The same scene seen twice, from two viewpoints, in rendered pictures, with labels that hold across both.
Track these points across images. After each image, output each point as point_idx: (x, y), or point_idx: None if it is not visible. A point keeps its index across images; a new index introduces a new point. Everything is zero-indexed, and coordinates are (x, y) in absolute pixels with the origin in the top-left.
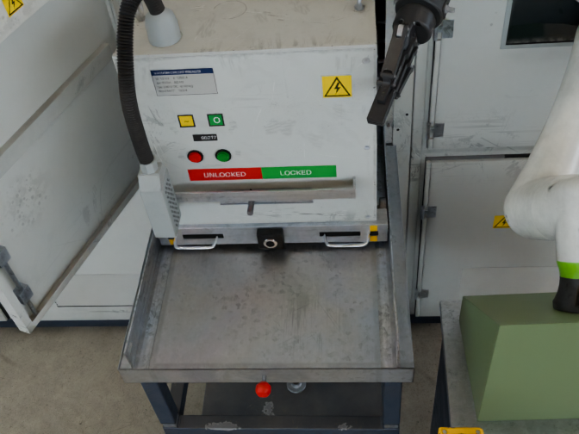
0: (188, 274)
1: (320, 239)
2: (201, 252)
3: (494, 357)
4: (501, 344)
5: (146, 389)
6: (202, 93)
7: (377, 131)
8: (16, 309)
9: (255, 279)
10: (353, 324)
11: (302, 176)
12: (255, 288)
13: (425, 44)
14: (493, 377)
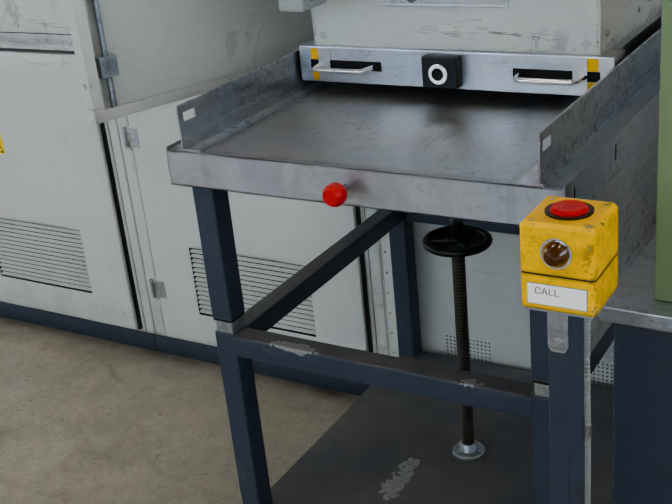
0: (317, 106)
1: (513, 85)
2: (348, 95)
3: (662, 88)
4: (671, 48)
5: (201, 222)
6: None
7: None
8: (88, 71)
9: (400, 115)
10: (505, 153)
11: None
12: (393, 120)
13: None
14: (667, 152)
